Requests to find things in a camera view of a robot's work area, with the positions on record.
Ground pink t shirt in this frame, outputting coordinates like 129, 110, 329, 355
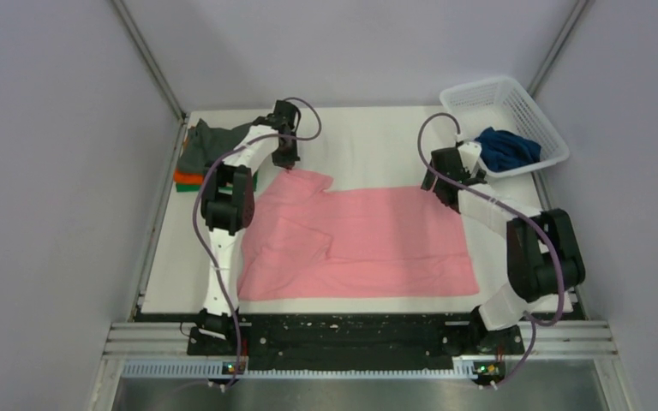
238, 170, 480, 301

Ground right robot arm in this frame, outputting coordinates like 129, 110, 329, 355
421, 143, 585, 353

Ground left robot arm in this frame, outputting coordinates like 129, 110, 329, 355
178, 98, 302, 354

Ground crumpled blue t shirt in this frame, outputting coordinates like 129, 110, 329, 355
475, 127, 541, 172

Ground white plastic basket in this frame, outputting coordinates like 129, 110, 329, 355
439, 76, 570, 180

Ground folded grey t shirt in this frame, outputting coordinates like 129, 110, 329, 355
176, 119, 251, 176

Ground folded orange t shirt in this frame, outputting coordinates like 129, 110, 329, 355
173, 170, 205, 186

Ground left aluminium frame post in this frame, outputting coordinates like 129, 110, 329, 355
108, 0, 186, 122

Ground aluminium frame post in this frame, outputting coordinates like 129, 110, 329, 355
526, 0, 595, 98
108, 0, 186, 122

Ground right aluminium frame post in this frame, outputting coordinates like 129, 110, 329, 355
526, 0, 595, 98

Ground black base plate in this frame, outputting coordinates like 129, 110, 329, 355
133, 308, 526, 372

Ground white slotted cable duct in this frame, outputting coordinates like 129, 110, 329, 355
122, 360, 478, 380

